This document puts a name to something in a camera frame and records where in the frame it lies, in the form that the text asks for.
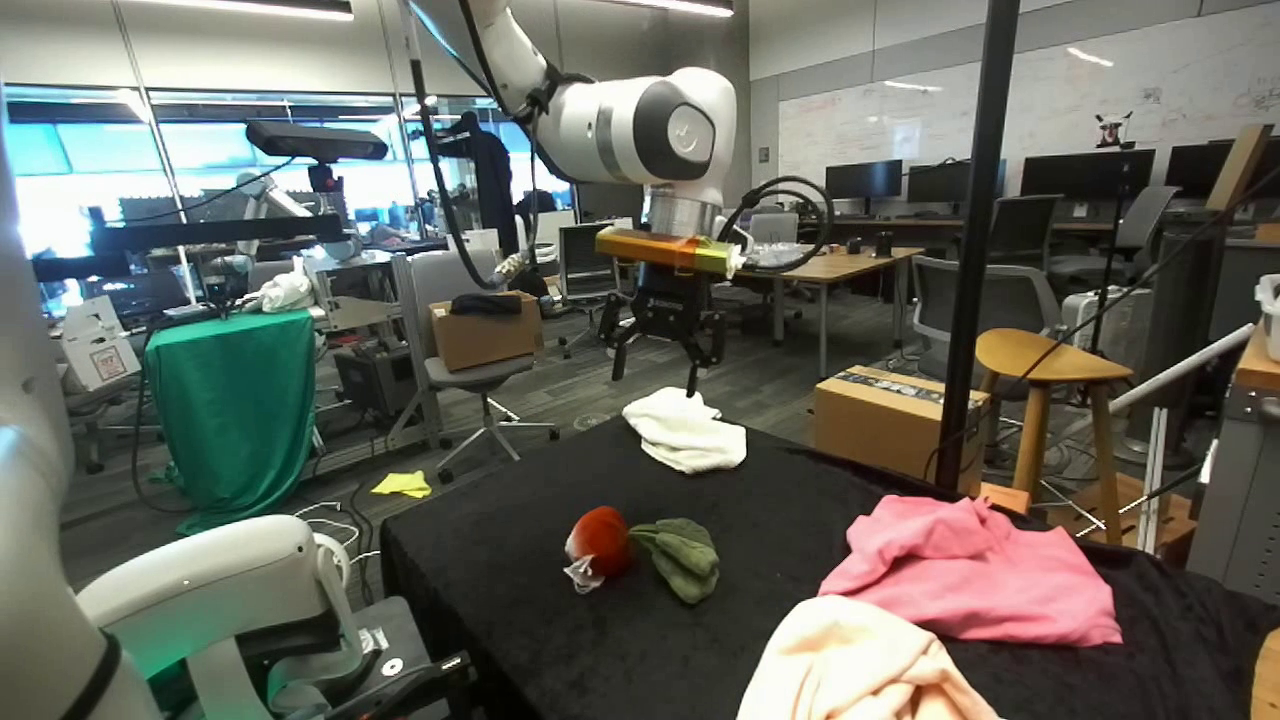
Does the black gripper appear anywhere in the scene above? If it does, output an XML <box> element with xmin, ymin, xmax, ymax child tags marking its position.
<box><xmin>607</xmin><ymin>267</ymin><xmax>726</xmax><ymax>400</ymax></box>

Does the white towel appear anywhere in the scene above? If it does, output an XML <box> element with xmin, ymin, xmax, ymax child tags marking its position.
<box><xmin>619</xmin><ymin>386</ymin><xmax>751</xmax><ymax>480</ymax></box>

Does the red stuffed radish toy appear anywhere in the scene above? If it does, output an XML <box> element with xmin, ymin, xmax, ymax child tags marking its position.
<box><xmin>558</xmin><ymin>502</ymin><xmax>725</xmax><ymax>614</ymax></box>

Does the cream peach cloth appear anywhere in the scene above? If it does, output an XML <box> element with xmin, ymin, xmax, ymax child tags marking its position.
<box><xmin>735</xmin><ymin>593</ymin><xmax>1004</xmax><ymax>720</ymax></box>

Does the person in black clothes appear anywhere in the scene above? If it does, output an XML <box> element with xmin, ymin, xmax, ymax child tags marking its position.
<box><xmin>436</xmin><ymin>113</ymin><xmax>525</xmax><ymax>294</ymax></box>

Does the grey workbench with wooden top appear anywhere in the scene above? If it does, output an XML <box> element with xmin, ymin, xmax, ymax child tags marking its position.
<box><xmin>1184</xmin><ymin>331</ymin><xmax>1280</xmax><ymax>604</ymax></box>

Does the small brown cardboard box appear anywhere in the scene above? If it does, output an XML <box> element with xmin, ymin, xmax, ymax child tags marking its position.
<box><xmin>427</xmin><ymin>287</ymin><xmax>546</xmax><ymax>376</ymax></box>

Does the wooden office desk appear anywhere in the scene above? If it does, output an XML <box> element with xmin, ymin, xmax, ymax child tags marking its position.
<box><xmin>725</xmin><ymin>239</ymin><xmax>925</xmax><ymax>376</ymax></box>

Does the grey swivel chair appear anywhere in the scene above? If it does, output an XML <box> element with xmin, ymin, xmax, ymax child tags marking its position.
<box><xmin>390</xmin><ymin>248</ymin><xmax>563</xmax><ymax>483</ymax></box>

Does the cardboard box with black tape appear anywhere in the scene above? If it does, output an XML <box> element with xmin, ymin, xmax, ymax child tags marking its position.
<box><xmin>807</xmin><ymin>361</ymin><xmax>991</xmax><ymax>489</ymax></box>

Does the black computer monitor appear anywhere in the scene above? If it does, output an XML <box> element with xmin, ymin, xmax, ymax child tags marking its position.
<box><xmin>1158</xmin><ymin>135</ymin><xmax>1280</xmax><ymax>199</ymax></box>
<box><xmin>1020</xmin><ymin>148</ymin><xmax>1155</xmax><ymax>205</ymax></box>
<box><xmin>818</xmin><ymin>155</ymin><xmax>903</xmax><ymax>205</ymax></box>
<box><xmin>903</xmin><ymin>155</ymin><xmax>977</xmax><ymax>210</ymax></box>

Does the small yellow rag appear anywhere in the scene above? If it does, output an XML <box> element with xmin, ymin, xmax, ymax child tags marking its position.
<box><xmin>367</xmin><ymin>463</ymin><xmax>436</xmax><ymax>504</ymax></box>

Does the black vertical pole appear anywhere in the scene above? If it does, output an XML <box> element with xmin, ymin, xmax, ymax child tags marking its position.
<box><xmin>930</xmin><ymin>0</ymin><xmax>1024</xmax><ymax>494</ymax></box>

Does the grey office chair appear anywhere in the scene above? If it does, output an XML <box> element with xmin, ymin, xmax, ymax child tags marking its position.
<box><xmin>911</xmin><ymin>258</ymin><xmax>1062</xmax><ymax>344</ymax></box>

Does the pink cloth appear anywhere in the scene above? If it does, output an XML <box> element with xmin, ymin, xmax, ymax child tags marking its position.
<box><xmin>816</xmin><ymin>494</ymin><xmax>1122</xmax><ymax>653</ymax></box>

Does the wooden stool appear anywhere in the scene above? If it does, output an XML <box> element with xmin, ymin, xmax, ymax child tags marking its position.
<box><xmin>973</xmin><ymin>324</ymin><xmax>1137</xmax><ymax>549</ymax></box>

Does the green cloth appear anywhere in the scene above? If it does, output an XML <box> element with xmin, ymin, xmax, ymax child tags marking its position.
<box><xmin>136</xmin><ymin>308</ymin><xmax>321</xmax><ymax>530</ymax></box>

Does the wooden board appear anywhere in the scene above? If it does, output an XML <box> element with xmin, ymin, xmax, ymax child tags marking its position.
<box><xmin>1244</xmin><ymin>624</ymin><xmax>1280</xmax><ymax>720</ymax></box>

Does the white rail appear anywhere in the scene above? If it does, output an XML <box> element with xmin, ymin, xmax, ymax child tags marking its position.
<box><xmin>1105</xmin><ymin>320</ymin><xmax>1254</xmax><ymax>555</ymax></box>

